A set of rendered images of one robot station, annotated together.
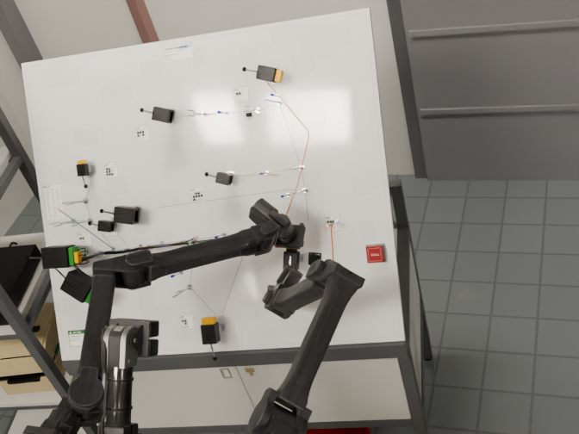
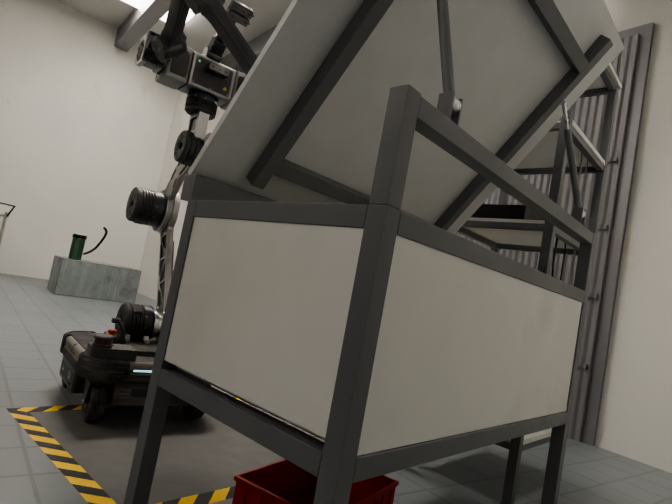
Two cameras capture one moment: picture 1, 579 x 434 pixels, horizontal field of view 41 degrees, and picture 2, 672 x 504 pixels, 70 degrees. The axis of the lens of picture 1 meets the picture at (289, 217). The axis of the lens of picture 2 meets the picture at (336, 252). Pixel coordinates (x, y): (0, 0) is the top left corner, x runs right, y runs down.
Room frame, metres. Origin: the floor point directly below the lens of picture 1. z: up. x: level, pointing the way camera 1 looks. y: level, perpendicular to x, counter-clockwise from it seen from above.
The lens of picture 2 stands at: (2.41, -1.12, 0.66)
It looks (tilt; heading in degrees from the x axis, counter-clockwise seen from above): 4 degrees up; 115
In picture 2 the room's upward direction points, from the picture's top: 11 degrees clockwise
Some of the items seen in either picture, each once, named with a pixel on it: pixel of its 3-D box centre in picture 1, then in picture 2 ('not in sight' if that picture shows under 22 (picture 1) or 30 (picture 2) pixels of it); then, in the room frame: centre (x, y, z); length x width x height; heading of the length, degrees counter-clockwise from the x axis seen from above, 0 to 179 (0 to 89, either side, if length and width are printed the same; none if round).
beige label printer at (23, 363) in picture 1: (34, 345); not in sight; (2.15, 1.06, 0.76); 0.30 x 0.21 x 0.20; 166
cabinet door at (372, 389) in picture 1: (323, 387); not in sight; (1.69, 0.06, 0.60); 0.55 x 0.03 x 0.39; 72
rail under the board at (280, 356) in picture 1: (227, 354); (343, 235); (1.76, 0.33, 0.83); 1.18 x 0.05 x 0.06; 72
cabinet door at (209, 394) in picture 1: (174, 393); not in sight; (1.86, 0.58, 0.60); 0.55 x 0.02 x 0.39; 72
